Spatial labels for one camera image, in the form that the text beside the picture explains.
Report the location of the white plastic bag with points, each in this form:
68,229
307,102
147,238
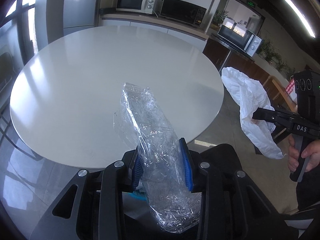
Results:
250,95

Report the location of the white microwave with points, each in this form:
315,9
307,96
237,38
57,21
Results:
138,6
239,36

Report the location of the silver refrigerator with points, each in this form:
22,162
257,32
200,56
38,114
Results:
78,15

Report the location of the wooden chair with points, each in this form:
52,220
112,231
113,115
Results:
278,95

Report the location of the person's right leg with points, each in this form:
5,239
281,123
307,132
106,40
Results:
224,157

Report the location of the black microwave oven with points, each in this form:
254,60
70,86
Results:
183,11

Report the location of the person's right hand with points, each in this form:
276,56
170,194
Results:
312,151

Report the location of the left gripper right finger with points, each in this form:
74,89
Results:
191,161

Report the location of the round white table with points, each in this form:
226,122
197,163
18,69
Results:
63,101

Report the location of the clear plastic wrapper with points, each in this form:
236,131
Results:
141,124

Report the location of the blue plastic trash basket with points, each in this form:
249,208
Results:
139,195

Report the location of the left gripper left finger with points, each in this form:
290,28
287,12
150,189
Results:
134,170

